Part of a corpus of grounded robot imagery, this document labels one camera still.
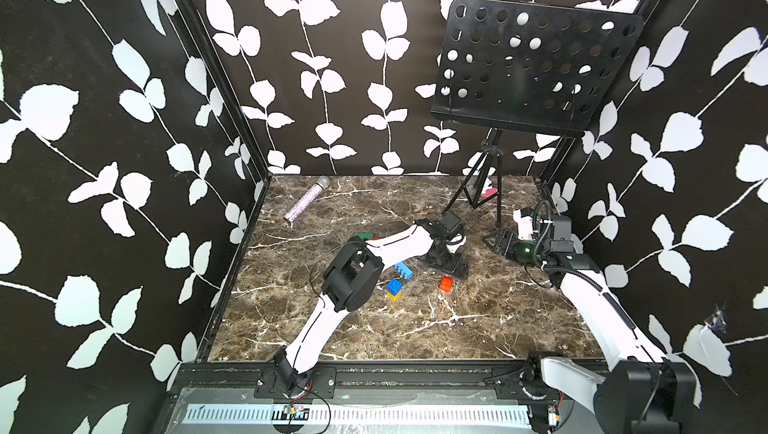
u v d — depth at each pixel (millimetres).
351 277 560
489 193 1133
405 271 922
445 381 753
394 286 837
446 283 907
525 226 743
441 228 770
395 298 873
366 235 1040
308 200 1111
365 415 701
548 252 624
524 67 664
